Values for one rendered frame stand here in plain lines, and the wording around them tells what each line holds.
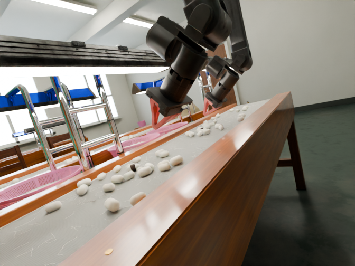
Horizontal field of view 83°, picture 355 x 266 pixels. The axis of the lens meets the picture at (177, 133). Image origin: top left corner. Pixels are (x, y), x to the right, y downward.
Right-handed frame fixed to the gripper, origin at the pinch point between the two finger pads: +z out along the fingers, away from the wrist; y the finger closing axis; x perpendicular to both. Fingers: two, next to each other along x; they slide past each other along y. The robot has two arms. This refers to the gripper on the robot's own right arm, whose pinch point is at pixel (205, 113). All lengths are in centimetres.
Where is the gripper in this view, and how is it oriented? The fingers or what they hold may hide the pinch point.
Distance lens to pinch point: 85.3
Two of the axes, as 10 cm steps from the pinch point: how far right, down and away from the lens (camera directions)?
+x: 7.0, 6.6, -2.7
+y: -5.5, 2.7, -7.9
